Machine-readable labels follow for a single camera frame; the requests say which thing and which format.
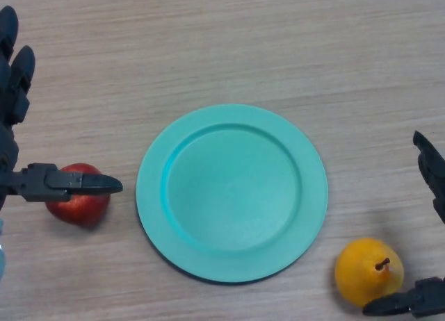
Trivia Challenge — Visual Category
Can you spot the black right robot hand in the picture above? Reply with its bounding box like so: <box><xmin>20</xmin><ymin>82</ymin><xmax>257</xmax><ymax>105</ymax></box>
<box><xmin>362</xmin><ymin>130</ymin><xmax>445</xmax><ymax>318</ymax></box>

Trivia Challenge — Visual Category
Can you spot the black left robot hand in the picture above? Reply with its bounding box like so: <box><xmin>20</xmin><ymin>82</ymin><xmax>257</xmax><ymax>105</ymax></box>
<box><xmin>0</xmin><ymin>5</ymin><xmax>124</xmax><ymax>211</ymax></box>

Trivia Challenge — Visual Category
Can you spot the yellow pear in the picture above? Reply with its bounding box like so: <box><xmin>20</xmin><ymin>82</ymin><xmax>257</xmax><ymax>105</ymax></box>
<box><xmin>334</xmin><ymin>237</ymin><xmax>405</xmax><ymax>308</ymax></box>

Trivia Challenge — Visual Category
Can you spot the green round plate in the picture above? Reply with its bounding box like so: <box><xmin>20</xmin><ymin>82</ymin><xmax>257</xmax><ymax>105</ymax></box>
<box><xmin>136</xmin><ymin>104</ymin><xmax>329</xmax><ymax>284</ymax></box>

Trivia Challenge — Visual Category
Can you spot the red apple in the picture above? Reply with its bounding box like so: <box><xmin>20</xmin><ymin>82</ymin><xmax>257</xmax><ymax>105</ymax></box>
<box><xmin>46</xmin><ymin>163</ymin><xmax>111</xmax><ymax>228</ymax></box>

